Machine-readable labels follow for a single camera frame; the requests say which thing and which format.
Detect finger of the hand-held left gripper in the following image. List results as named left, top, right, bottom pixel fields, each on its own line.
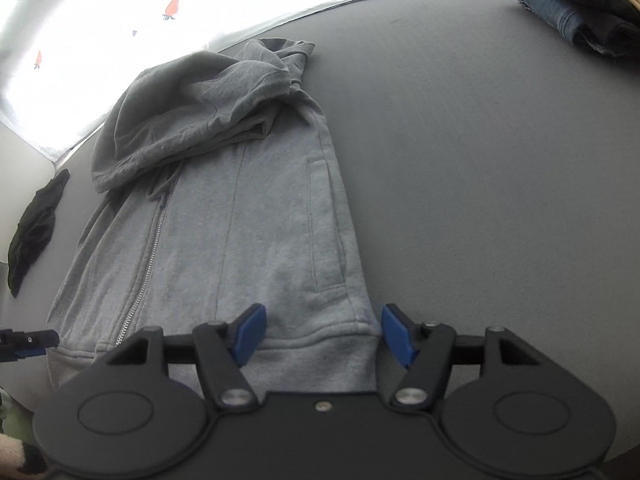
left=0, top=329, right=60, bottom=363

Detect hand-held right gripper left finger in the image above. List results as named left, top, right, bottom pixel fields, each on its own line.
left=102, top=303, right=268, bottom=409

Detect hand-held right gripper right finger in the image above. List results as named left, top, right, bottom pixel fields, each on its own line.
left=380, top=303, right=548, bottom=409

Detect grey zip hoodie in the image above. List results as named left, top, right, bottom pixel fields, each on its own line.
left=46, top=37, right=383, bottom=393

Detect green cloth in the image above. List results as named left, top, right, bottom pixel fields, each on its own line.
left=0, top=389, right=14, bottom=434

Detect black garment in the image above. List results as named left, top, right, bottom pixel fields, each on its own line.
left=7, top=168, right=71, bottom=299

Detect white black plush item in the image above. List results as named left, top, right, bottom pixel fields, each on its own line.
left=0, top=434, right=49, bottom=477

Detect printed grey sheet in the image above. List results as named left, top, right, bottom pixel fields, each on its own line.
left=0, top=0, right=501, bottom=163

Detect blue folded jeans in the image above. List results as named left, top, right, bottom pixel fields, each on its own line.
left=494, top=0, right=606, bottom=45

